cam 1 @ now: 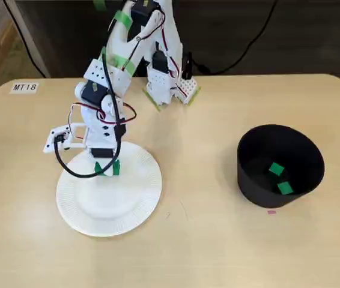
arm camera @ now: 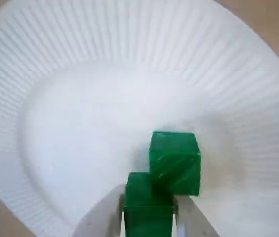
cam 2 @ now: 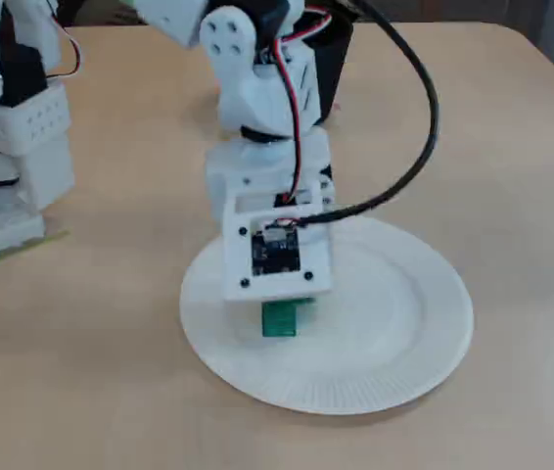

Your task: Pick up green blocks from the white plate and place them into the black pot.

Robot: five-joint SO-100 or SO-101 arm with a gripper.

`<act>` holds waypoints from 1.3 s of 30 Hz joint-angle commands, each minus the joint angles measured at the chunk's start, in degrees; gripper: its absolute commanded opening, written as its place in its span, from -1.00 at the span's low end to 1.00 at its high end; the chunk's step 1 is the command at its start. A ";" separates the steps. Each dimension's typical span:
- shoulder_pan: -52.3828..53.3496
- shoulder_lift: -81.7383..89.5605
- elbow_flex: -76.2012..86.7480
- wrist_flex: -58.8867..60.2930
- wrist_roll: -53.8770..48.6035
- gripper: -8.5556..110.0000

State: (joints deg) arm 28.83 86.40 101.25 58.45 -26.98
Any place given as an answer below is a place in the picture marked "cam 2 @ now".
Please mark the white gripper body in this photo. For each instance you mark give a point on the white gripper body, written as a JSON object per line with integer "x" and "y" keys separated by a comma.
{"x": 219, "y": 172}

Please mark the green block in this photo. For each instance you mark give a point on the green block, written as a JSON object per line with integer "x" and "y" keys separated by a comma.
{"x": 279, "y": 320}

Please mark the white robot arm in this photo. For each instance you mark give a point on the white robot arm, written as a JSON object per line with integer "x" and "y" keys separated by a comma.
{"x": 238, "y": 63}

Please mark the black pot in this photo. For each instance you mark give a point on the black pot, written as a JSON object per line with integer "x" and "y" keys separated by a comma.
{"x": 336, "y": 63}

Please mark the white paper plate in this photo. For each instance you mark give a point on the white paper plate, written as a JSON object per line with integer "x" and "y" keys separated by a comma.
{"x": 380, "y": 318}

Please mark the wrist camera in white mount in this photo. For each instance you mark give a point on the wrist camera in white mount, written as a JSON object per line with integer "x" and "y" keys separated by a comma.
{"x": 238, "y": 264}

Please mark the yellow-green base plate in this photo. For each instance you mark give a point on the yellow-green base plate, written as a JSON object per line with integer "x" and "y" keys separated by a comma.
{"x": 17, "y": 250}

